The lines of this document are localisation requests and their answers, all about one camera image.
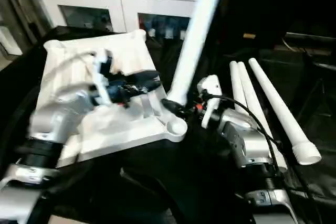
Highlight white plastic table top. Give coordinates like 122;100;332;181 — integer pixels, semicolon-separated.
39;29;188;168

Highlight white plastic table leg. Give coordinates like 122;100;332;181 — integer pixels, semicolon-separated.
247;58;322;165
236;61;289;172
166;0;228;107
229;61;254;115

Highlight black plastic mat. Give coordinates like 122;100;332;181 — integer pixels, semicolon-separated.
0;25;336;224

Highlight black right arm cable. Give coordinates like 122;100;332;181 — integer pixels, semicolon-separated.
202;93;316;204

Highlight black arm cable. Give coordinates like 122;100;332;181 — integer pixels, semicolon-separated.
16;50;99;109
202;93;316;204

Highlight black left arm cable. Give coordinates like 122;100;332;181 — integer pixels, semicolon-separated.
16;50;99;109

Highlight black bench with silver rail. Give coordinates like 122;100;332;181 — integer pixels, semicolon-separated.
281;31;336;72

